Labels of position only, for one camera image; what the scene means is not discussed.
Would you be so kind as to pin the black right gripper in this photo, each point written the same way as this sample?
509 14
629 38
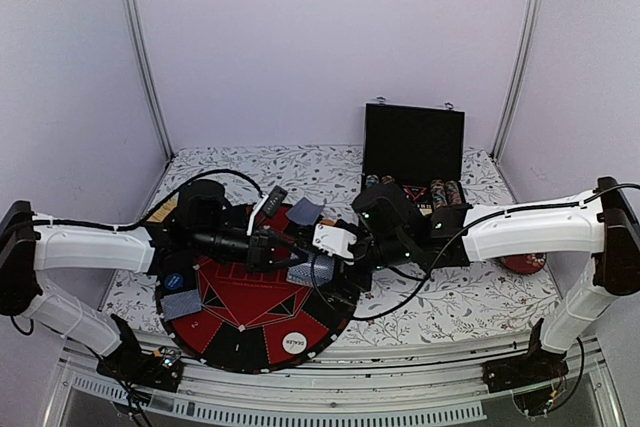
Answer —
342 277

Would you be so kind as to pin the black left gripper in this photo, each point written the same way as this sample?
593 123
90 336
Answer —
263 261

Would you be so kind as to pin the blue checkered card deck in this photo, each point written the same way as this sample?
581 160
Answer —
301 274

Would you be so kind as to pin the single blue playing card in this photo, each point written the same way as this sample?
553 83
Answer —
305 212

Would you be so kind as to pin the white dealer button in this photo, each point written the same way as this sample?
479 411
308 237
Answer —
294 343

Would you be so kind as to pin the blue small blind button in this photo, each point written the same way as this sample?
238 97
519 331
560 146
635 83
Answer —
174 282

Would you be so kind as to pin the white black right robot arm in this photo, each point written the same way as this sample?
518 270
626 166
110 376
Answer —
600 222

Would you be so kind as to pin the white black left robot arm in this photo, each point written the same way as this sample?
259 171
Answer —
32 244

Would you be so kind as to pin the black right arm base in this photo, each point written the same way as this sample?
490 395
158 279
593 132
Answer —
523 370

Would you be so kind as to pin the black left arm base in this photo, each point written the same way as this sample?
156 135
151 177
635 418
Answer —
161 369

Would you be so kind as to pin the poker chip row far left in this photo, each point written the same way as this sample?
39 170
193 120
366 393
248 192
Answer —
371 180

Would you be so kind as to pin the poker chip row far right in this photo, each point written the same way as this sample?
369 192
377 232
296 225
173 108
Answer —
453 193

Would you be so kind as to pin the black poker chip case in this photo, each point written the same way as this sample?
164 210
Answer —
414 145

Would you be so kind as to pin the round red black poker mat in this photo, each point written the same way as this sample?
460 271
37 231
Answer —
245 315

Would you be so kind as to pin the red floral round tin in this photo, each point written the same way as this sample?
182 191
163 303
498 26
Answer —
525 264

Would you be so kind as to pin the woven bamboo fan mat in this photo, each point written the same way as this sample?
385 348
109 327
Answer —
163 211

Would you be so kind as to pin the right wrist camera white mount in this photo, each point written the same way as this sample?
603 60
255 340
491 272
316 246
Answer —
334 241

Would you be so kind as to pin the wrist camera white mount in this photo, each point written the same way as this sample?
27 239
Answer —
334 241
268 206

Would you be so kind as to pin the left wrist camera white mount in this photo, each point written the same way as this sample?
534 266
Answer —
268 206

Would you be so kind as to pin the right aluminium corner post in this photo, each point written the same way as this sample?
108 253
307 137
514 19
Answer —
508 114

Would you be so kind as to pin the aluminium corner post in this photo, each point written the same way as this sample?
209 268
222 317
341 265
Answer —
134 23
508 114

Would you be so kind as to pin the left aluminium corner post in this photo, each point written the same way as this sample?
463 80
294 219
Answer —
134 23

